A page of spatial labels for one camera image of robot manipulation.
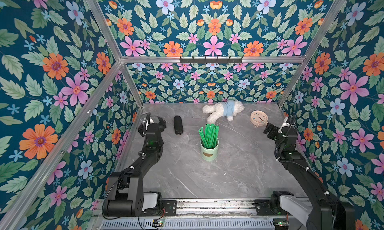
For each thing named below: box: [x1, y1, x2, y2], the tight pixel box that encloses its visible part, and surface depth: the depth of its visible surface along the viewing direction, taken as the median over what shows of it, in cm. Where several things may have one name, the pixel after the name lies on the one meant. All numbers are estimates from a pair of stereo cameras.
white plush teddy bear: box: [202, 100, 245, 124], surface depth 107 cm
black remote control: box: [173, 115, 184, 136], surface depth 107 cm
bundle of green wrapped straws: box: [198, 123, 220, 149], surface depth 84 cm
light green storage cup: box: [200, 137, 219, 162], surface depth 85 cm
